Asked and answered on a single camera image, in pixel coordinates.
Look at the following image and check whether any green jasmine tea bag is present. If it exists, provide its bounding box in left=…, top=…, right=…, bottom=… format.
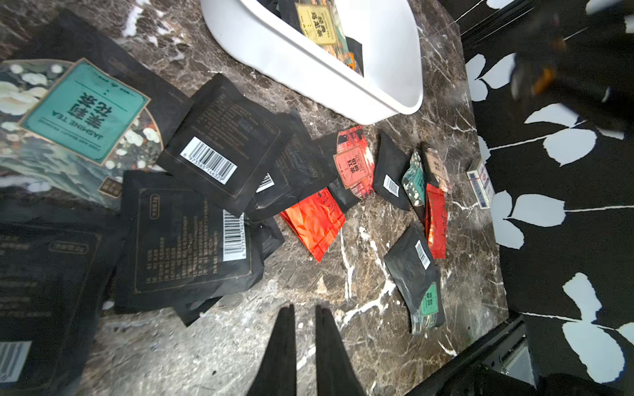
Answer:
left=401, top=150, right=426, bottom=207

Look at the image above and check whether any teal tea bag left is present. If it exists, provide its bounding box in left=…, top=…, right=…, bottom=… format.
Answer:
left=1, top=9, right=193, bottom=210

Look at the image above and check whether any orange red foil tea bag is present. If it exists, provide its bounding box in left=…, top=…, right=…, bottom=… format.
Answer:
left=281, top=187, right=346, bottom=262

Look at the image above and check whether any yellow oolong tea bag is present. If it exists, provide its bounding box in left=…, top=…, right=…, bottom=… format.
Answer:
left=295, top=1, right=348, bottom=60

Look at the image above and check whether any beige tea bag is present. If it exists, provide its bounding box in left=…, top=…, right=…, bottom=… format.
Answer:
left=420, top=142, right=452, bottom=193

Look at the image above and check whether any playing card box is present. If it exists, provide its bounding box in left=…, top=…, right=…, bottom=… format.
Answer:
left=467, top=158, right=495, bottom=209

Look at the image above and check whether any pink red tea bag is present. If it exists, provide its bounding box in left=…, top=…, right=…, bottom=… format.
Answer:
left=329, top=125, right=376, bottom=212

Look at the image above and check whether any black tea bag barcode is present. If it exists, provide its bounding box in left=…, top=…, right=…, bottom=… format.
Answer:
left=373, top=130, right=410, bottom=211

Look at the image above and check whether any shiny red tea bag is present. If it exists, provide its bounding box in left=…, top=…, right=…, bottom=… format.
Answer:
left=424, top=184, right=447, bottom=259

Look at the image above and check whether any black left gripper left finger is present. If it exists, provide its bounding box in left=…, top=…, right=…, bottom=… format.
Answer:
left=247, top=305, right=297, bottom=396

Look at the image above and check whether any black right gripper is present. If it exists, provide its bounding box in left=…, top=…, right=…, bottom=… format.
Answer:
left=511, top=1, right=633, bottom=131

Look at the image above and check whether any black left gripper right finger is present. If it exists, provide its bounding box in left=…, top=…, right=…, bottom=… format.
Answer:
left=315, top=305, right=366, bottom=396

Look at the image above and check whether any black green tea bag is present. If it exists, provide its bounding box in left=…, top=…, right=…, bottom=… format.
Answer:
left=384, top=222, right=445, bottom=335

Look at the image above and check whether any large black tea bag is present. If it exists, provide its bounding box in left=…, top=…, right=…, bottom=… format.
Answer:
left=157, top=74, right=292, bottom=216

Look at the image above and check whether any white storage box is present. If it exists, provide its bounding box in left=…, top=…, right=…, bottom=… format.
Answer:
left=201, top=1, right=424, bottom=125

